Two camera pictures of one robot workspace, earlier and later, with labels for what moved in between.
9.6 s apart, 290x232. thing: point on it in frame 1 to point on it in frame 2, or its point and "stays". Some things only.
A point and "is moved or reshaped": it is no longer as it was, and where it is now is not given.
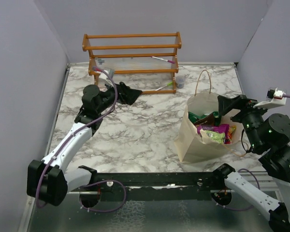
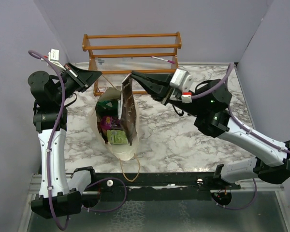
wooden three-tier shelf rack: (135, 53) stays
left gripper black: (130, 94) to (83, 78)
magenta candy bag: (224, 128) is moved or reshaped
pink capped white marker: (170, 61) stays
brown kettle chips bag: (209, 120) is moved or reshaped
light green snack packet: (218, 137) is moved or reshaped
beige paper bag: (191, 144) to (121, 152)
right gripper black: (225, 103) to (162, 93)
